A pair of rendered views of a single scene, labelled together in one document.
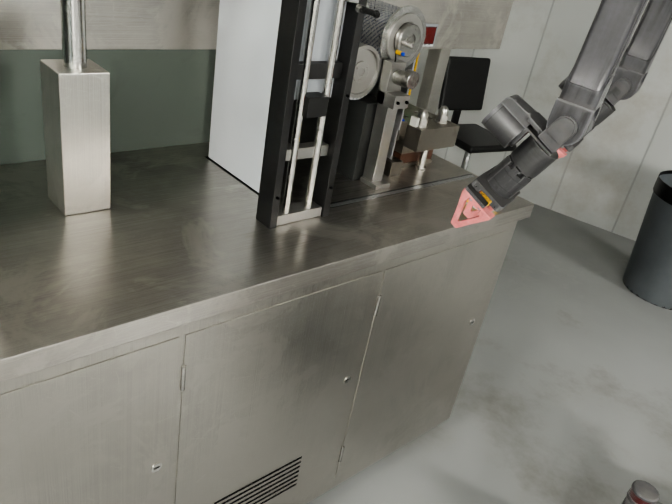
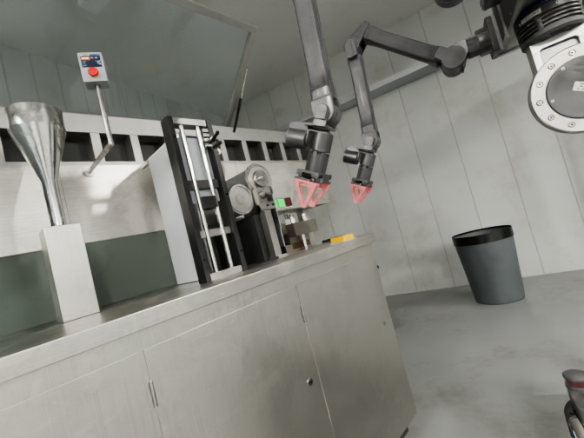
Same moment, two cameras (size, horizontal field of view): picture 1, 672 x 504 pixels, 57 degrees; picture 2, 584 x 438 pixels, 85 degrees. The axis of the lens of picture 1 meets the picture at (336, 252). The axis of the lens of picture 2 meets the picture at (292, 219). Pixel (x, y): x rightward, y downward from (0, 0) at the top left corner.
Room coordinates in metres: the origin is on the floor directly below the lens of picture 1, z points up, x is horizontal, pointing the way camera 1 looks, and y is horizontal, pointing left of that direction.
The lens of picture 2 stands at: (0.14, -0.16, 0.97)
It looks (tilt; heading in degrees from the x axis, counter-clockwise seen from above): 3 degrees up; 0
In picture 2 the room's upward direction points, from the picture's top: 15 degrees counter-clockwise
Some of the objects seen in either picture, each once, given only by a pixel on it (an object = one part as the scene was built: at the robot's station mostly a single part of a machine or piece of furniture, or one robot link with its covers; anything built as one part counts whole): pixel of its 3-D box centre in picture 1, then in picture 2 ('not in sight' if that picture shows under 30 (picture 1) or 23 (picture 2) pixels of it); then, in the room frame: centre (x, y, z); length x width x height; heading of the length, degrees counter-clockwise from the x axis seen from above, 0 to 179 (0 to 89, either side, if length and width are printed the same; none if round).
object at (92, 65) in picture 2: not in sight; (93, 69); (1.14, 0.34, 1.66); 0.07 x 0.07 x 0.10; 21
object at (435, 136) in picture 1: (386, 114); (277, 235); (1.76, -0.07, 1.00); 0.40 x 0.16 x 0.06; 46
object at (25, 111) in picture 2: not in sight; (36, 122); (1.08, 0.52, 1.50); 0.14 x 0.14 x 0.06
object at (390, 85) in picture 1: (387, 126); (269, 222); (1.47, -0.06, 1.05); 0.06 x 0.05 x 0.31; 46
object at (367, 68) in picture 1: (325, 57); (224, 206); (1.52, 0.11, 1.17); 0.26 x 0.12 x 0.12; 46
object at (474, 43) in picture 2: not in sight; (480, 43); (1.21, -0.94, 1.45); 0.09 x 0.08 x 0.12; 153
